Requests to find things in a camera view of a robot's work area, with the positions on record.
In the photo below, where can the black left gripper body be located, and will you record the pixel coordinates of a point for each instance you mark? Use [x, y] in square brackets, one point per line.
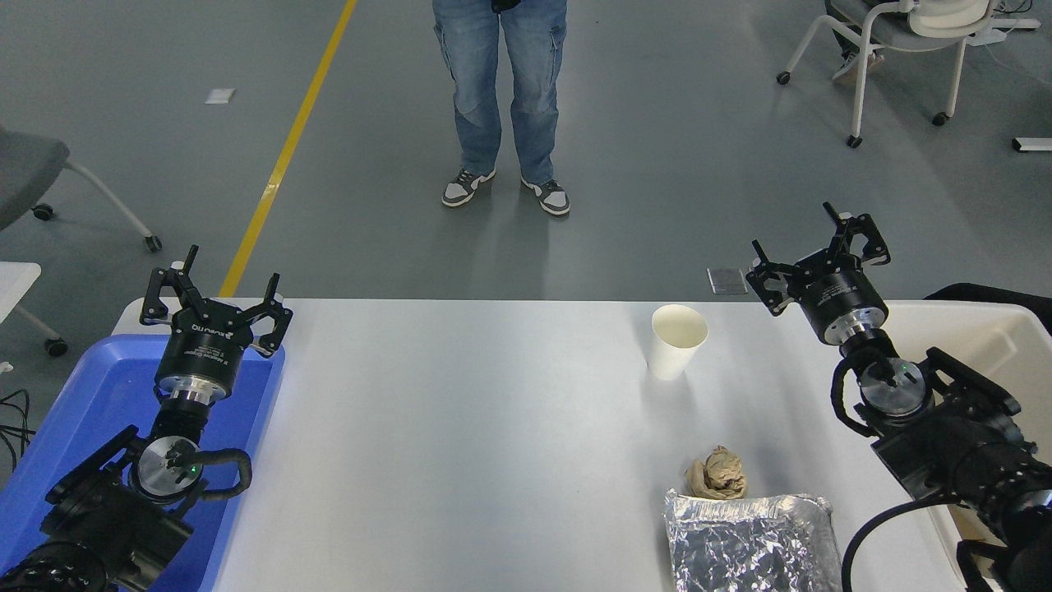
[201, 345]

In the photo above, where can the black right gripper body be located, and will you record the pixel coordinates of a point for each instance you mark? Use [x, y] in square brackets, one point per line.
[838, 296]

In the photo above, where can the white paper cup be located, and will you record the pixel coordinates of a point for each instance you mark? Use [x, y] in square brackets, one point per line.
[674, 353]

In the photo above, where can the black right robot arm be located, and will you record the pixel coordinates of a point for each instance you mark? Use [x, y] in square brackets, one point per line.
[945, 444]

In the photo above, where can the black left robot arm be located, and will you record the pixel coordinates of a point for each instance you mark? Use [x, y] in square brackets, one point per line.
[107, 526]

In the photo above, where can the metal floor plate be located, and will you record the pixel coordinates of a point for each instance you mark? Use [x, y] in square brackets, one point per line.
[725, 281]

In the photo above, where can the blue plastic tray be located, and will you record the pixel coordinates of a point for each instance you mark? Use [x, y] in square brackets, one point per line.
[107, 395]

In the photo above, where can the large pale plastic bin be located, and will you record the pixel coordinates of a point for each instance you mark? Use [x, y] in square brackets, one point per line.
[994, 337]

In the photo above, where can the white side table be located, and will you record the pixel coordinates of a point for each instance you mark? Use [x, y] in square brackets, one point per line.
[15, 279]

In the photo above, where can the seated person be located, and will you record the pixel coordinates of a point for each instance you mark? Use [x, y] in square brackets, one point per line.
[855, 66]

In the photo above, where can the white desk foot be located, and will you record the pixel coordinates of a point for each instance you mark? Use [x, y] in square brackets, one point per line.
[1031, 145]

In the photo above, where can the crumpled tan paper ball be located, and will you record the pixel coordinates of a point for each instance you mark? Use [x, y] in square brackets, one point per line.
[717, 475]

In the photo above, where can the grey office chair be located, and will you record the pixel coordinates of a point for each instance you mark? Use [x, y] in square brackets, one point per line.
[25, 168]

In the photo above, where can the white wheeled chair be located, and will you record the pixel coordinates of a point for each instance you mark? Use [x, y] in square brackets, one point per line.
[912, 33]

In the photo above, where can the silver foil tray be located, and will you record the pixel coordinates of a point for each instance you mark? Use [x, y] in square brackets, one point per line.
[748, 547]

